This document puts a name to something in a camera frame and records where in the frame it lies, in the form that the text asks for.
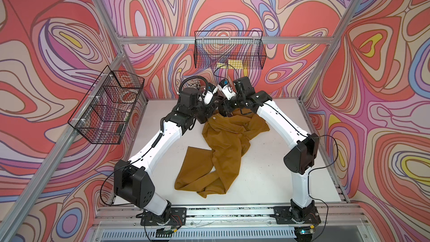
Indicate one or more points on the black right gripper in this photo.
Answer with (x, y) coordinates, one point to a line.
(228, 107)

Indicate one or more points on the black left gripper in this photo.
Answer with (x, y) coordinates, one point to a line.
(210, 109)

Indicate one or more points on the black leather belt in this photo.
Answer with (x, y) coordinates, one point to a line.
(226, 107)

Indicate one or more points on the mustard brown trousers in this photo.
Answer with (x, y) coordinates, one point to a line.
(213, 171)

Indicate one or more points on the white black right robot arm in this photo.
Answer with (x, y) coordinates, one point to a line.
(302, 147)

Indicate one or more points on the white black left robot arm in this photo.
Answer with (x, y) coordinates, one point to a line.
(133, 178)

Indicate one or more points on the clear cup of pencils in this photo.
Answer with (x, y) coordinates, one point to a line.
(195, 83)

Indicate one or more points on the yellow sticky notes pad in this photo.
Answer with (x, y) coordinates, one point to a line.
(231, 63)

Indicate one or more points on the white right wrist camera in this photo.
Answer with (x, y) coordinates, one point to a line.
(225, 88)

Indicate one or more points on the black wire basket back wall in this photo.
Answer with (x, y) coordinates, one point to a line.
(213, 46)

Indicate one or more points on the black wire basket wall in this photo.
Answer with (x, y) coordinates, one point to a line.
(103, 115)
(213, 46)

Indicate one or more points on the black wire basket left wall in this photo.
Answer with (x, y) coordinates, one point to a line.
(103, 115)

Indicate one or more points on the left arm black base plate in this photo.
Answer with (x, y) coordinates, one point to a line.
(175, 216)

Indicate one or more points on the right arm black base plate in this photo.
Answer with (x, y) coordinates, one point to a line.
(290, 215)

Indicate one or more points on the aluminium front rail frame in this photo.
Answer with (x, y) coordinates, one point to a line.
(335, 222)

